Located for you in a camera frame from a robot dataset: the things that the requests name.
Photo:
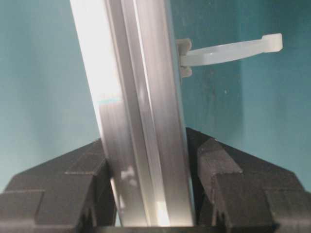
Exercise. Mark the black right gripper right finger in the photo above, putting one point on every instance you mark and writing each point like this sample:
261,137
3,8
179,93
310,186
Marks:
240,193

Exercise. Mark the large aluminium extrusion rail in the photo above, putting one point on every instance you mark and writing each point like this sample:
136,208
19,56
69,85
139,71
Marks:
130,58

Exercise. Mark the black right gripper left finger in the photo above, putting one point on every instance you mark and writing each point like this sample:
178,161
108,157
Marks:
68,194

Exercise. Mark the white zip tie with mount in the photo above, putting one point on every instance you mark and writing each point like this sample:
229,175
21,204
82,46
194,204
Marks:
189,58

